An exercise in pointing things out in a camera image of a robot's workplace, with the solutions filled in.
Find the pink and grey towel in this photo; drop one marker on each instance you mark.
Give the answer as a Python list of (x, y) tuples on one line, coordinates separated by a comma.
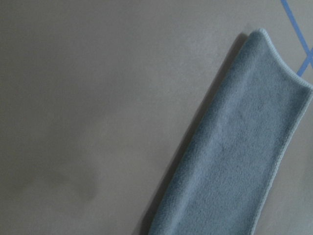
[(223, 178)]

